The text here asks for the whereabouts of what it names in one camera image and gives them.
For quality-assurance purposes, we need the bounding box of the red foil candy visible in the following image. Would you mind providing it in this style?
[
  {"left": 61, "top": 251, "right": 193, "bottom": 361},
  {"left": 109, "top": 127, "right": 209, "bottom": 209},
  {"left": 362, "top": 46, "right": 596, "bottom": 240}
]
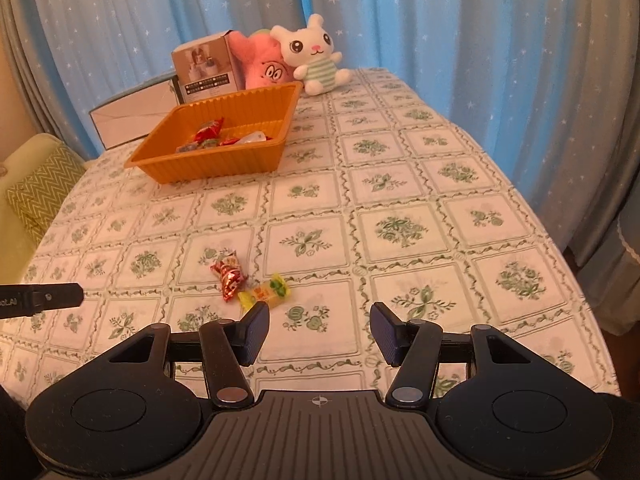
[
  {"left": 192, "top": 117, "right": 226, "bottom": 144},
  {"left": 210, "top": 251, "right": 249, "bottom": 303}
]

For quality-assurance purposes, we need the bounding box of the grey cloth with lace trim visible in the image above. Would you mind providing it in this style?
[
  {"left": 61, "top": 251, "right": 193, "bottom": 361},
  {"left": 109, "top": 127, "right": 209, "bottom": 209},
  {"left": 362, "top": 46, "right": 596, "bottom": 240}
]
[{"left": 614, "top": 200, "right": 640, "bottom": 267}]

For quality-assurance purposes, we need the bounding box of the light green sofa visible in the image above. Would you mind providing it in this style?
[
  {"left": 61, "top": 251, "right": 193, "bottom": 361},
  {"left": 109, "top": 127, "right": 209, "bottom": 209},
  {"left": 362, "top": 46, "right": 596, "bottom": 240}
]
[{"left": 0, "top": 132, "right": 93, "bottom": 286}]

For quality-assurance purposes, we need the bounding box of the pink plush toy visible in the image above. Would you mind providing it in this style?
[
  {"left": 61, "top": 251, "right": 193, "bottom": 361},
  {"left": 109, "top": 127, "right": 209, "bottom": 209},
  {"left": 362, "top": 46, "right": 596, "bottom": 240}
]
[{"left": 229, "top": 29, "right": 296, "bottom": 90}]

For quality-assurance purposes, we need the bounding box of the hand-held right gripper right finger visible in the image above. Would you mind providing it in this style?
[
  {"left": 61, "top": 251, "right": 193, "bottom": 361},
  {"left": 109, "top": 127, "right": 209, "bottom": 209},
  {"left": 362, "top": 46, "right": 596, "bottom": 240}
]
[{"left": 370, "top": 301, "right": 533, "bottom": 408}]

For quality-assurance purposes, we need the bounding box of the blue star curtain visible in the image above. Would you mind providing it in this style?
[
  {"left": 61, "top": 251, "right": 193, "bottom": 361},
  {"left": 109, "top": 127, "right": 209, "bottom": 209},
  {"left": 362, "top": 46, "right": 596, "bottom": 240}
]
[{"left": 30, "top": 0, "right": 551, "bottom": 126}]

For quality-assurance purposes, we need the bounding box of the green snack packet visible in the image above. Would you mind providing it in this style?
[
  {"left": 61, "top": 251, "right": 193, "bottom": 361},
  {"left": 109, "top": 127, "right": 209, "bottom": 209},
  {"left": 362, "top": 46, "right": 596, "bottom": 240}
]
[{"left": 175, "top": 140, "right": 221, "bottom": 154}]

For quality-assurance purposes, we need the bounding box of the yellow green candy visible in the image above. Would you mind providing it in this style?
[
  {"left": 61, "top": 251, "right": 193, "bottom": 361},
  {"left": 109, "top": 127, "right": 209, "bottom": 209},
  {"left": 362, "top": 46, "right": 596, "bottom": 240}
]
[{"left": 237, "top": 273, "right": 291, "bottom": 312}]

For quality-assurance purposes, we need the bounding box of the orange plastic tray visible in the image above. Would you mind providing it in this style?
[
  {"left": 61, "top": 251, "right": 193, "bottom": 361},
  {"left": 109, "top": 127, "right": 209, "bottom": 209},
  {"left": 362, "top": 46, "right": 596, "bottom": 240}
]
[{"left": 124, "top": 81, "right": 303, "bottom": 184}]

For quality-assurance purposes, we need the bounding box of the flat white box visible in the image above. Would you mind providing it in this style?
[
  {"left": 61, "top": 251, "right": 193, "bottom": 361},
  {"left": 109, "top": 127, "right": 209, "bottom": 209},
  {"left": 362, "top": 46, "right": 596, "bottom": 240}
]
[{"left": 89, "top": 76, "right": 181, "bottom": 151}]

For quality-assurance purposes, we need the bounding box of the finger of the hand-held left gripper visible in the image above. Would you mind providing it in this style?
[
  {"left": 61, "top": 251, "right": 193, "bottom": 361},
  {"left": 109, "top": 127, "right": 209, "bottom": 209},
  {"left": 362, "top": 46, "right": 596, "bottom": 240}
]
[{"left": 0, "top": 282, "right": 85, "bottom": 320}]

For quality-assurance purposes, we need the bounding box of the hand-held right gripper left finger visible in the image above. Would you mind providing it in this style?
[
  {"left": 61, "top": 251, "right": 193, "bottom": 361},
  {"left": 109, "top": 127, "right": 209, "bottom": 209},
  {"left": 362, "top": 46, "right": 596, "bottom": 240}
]
[{"left": 107, "top": 301, "right": 272, "bottom": 409}]

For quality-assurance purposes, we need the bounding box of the brown cardboard product box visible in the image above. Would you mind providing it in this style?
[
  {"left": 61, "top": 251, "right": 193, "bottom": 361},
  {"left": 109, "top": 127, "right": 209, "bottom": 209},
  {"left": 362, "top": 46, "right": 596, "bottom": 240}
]
[{"left": 171, "top": 30, "right": 246, "bottom": 106}]

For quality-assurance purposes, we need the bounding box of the green zigzag cushion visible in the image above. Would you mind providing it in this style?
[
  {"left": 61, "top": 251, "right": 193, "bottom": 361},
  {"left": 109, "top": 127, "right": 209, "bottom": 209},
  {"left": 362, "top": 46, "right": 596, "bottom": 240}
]
[{"left": 5, "top": 146, "right": 87, "bottom": 251}]

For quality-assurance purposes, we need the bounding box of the grey curtain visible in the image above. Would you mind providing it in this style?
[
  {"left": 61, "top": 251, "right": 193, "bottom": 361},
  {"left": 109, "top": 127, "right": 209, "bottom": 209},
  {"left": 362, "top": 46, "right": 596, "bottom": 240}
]
[
  {"left": 475, "top": 0, "right": 640, "bottom": 261},
  {"left": 0, "top": 0, "right": 101, "bottom": 166}
]

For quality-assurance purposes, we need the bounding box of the white bunny plush toy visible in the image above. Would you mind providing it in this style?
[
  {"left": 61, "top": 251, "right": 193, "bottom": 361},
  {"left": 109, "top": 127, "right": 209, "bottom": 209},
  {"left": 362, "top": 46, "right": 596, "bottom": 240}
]
[{"left": 270, "top": 14, "right": 352, "bottom": 97}]

